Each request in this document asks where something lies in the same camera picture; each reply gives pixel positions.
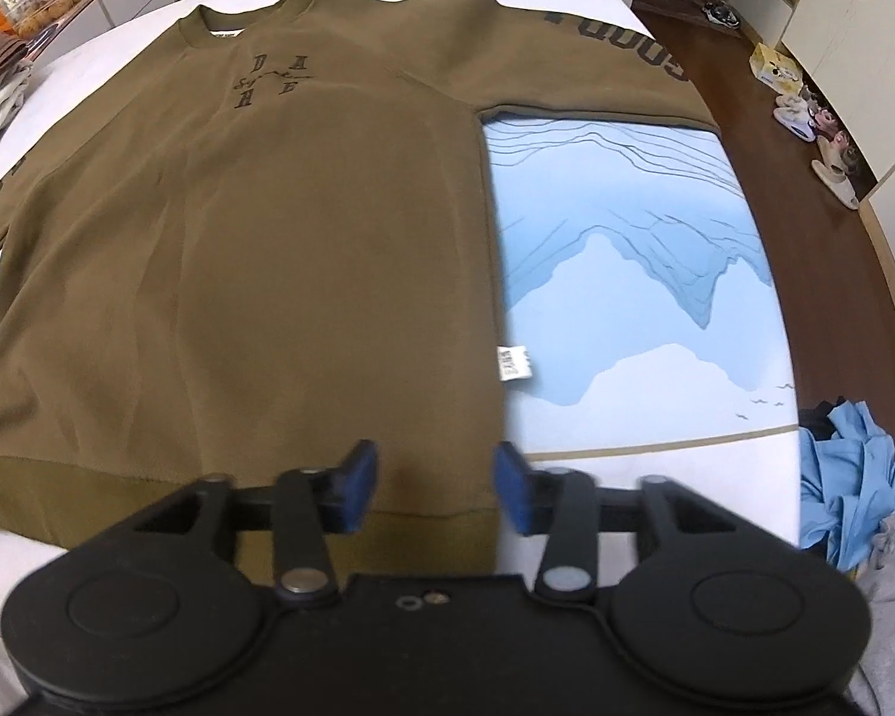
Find blue mountain print mat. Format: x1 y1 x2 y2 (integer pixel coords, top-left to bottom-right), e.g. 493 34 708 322
0 110 803 464

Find olive green sweatshirt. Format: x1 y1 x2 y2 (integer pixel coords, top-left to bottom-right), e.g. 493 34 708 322
0 0 721 583

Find yellow white box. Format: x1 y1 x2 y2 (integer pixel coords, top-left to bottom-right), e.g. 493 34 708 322
749 43 803 87

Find light blue shirt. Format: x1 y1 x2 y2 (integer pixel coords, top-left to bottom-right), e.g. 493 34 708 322
798 399 895 568

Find dark sneaker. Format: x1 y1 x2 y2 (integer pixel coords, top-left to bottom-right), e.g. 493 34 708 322
701 0 743 31

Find pink shoe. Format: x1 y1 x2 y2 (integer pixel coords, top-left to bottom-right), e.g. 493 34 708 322
798 85 840 139

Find white slipper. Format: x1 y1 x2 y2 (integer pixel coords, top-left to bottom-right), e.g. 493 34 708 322
771 93 822 143

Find white cabinet black handles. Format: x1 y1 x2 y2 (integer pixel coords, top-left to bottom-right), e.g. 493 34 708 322
779 0 895 187

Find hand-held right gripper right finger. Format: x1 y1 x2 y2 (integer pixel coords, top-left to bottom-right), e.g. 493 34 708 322
494 440 747 605

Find beige slipper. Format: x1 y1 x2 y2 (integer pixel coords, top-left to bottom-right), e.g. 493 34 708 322
811 156 862 210
820 135 859 172

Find black cloth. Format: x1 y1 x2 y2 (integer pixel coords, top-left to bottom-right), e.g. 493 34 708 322
800 394 851 437

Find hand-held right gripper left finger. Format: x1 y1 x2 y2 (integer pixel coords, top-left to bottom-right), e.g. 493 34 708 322
130 439 381 607

